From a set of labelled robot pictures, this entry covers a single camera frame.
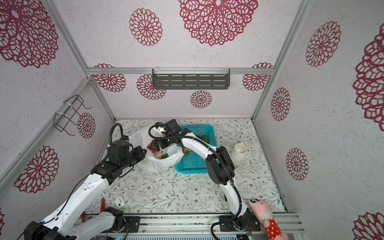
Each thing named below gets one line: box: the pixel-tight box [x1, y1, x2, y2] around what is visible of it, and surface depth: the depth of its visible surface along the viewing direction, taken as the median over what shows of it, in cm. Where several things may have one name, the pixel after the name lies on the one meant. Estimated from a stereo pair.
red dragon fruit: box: [146, 139, 157, 153], surface depth 82 cm
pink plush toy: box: [244, 198, 289, 240], surface depth 70 cm
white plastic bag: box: [128, 128, 184, 174], surface depth 83 cm
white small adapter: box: [114, 196, 125, 209], surface depth 81 cm
